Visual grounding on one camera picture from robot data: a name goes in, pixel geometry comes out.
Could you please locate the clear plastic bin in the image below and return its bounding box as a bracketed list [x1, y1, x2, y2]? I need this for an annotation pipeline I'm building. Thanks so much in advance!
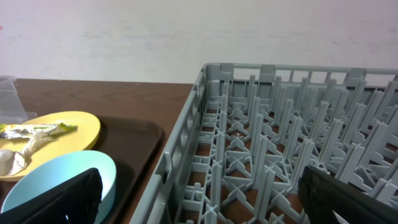
[0, 75, 37, 124]

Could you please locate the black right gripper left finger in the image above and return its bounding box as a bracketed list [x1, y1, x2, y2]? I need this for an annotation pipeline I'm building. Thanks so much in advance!
[1, 168, 103, 224]

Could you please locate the green snack wrapper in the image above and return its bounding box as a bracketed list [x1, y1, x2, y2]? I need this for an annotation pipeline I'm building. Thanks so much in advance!
[1, 123, 78, 139]

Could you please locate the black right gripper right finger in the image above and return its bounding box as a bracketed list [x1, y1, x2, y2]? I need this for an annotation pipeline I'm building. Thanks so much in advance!
[298, 166, 397, 224]

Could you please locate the yellow plate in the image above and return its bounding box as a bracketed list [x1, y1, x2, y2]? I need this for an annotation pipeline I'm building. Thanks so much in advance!
[1, 111, 101, 182]

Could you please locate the grey dishwasher rack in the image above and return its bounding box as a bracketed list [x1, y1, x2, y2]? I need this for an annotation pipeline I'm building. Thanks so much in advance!
[131, 63, 397, 223]

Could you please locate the dark brown serving tray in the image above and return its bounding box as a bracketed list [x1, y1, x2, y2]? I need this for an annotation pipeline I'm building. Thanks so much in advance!
[1, 111, 164, 223]

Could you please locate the light blue bowl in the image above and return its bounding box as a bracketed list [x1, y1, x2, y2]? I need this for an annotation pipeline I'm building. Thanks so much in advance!
[1, 150, 117, 223]

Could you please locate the white tissue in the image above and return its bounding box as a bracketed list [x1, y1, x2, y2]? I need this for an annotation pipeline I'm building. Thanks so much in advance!
[1, 131, 54, 176]

